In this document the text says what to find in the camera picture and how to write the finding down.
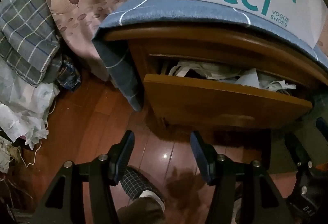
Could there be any white cord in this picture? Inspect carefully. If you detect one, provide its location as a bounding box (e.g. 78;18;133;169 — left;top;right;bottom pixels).
22;101;56;168

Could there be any blue checked cloth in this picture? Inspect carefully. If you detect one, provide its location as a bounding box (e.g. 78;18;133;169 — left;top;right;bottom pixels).
92;0;328;112

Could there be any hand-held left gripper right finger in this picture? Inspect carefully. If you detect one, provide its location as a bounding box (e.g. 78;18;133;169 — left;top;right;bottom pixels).
190;131;294;224

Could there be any plaid slipper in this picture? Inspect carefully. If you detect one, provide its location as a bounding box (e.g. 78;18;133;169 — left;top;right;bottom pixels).
120;166;164;204

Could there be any pile of underwear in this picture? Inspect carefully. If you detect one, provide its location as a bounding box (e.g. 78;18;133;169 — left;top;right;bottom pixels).
161;60;298;96

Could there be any wooden nightstand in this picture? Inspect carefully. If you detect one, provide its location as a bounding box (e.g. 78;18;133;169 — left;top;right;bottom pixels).
104;26;328;137

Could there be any white plastic bag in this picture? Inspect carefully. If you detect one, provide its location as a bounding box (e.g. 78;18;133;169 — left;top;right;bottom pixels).
0;60;59;150

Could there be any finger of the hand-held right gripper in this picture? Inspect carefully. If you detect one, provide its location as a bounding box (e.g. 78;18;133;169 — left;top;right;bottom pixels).
284;133;309;170
309;111;328;167

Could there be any grey plaid cloth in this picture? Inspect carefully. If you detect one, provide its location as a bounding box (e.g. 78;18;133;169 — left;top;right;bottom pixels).
0;0;60;85

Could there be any person's brown pant leg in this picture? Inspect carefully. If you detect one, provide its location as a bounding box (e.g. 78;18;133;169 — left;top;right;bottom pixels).
116;196;167;224

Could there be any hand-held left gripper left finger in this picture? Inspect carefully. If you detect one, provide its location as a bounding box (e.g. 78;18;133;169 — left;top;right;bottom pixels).
31;130;135;224

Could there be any blue printed packet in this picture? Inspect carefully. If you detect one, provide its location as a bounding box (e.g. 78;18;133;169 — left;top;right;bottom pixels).
55;56;81;91

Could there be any white sock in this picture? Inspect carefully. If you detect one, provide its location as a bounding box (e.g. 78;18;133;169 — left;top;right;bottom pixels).
140;189;164;211

